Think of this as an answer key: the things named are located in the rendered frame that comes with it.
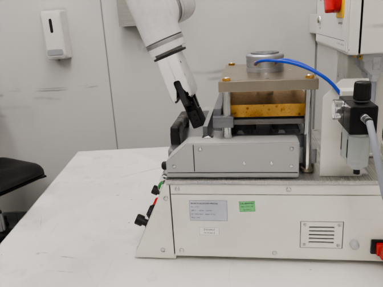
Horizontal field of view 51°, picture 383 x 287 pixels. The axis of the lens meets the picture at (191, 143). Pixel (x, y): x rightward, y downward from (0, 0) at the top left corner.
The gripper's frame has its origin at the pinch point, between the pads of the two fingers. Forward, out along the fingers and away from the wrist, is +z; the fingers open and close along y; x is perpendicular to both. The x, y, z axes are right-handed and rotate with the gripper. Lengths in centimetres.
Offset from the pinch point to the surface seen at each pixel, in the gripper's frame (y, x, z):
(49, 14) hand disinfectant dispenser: -125, -78, -58
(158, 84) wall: -143, -43, 0
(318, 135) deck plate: -11.7, 24.1, 17.2
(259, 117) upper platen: 10.0, 13.7, 2.5
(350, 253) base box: 17.0, 20.8, 32.3
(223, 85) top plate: 13.5, 9.7, -6.4
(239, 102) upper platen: 8.3, 10.9, -1.3
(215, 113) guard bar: 11.5, 6.2, -1.7
